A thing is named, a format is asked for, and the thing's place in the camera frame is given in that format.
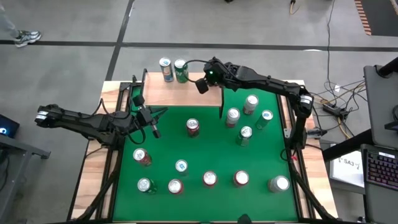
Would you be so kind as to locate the grey desk panel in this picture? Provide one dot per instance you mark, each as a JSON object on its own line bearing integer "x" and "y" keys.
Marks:
{"x": 379, "y": 102}

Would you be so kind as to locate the green Sprite can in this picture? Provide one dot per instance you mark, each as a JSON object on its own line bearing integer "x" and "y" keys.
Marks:
{"x": 181, "y": 73}
{"x": 144, "y": 184}
{"x": 245, "y": 131}

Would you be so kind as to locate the wooden shelf with black frame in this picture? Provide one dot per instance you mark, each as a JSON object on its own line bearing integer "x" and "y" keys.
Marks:
{"x": 180, "y": 93}

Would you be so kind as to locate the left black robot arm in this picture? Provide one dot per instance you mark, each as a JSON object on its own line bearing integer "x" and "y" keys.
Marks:
{"x": 90, "y": 124}

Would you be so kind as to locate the black computer with blue light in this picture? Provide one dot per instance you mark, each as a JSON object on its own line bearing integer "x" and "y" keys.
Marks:
{"x": 7, "y": 124}

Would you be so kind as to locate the black rounded object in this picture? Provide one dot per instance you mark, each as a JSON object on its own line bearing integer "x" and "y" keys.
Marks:
{"x": 244, "y": 219}

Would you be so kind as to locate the white and red can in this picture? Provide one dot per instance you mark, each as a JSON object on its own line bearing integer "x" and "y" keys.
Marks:
{"x": 251, "y": 100}
{"x": 233, "y": 113}

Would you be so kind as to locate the silver mounting bracket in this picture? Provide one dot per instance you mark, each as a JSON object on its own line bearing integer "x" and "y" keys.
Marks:
{"x": 287, "y": 133}

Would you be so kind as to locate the slim blue beverage can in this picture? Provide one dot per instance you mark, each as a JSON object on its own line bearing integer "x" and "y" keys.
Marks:
{"x": 167, "y": 71}
{"x": 181, "y": 165}

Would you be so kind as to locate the black desk beam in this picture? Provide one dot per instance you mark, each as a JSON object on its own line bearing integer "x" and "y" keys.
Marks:
{"x": 345, "y": 145}

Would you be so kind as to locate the black aluminium table frame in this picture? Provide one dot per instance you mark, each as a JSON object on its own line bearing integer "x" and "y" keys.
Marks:
{"x": 124, "y": 93}

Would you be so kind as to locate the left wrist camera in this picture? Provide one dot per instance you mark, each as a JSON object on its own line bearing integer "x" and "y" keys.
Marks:
{"x": 138, "y": 100}

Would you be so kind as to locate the blue silver Red Bull can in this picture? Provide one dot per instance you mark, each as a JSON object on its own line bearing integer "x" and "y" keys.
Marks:
{"x": 266, "y": 115}

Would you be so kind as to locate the white SA3 sign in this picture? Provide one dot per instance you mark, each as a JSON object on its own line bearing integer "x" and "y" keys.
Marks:
{"x": 345, "y": 168}

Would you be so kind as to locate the red Star Wars Coca-Cola can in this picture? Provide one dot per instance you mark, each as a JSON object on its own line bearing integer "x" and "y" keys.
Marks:
{"x": 192, "y": 124}
{"x": 140, "y": 154}

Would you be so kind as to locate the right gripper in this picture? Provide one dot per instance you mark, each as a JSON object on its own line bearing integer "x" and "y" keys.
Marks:
{"x": 216, "y": 73}

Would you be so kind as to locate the black mat with orange stripes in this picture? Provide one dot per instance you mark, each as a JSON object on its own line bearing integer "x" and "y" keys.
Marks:
{"x": 382, "y": 15}

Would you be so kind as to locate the silver beverage can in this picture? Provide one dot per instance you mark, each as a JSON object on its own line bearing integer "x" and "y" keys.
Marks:
{"x": 281, "y": 183}

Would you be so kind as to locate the black power strip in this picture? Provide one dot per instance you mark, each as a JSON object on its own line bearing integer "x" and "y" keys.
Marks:
{"x": 334, "y": 110}

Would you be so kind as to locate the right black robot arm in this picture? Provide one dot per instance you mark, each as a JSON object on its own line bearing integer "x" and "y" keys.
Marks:
{"x": 270, "y": 84}

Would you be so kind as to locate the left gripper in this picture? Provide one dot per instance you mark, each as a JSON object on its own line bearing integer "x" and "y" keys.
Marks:
{"x": 145, "y": 118}

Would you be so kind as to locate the green table mat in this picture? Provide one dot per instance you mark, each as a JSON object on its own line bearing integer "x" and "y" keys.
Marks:
{"x": 202, "y": 202}

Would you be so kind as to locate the person's shoe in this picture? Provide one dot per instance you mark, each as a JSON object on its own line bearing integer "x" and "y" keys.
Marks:
{"x": 28, "y": 37}

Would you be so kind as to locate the grey side table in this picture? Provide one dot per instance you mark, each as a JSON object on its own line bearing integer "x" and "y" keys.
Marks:
{"x": 18, "y": 147}

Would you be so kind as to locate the orange Fanta can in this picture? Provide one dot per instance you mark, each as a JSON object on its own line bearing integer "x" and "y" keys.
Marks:
{"x": 175, "y": 186}
{"x": 241, "y": 177}
{"x": 210, "y": 178}

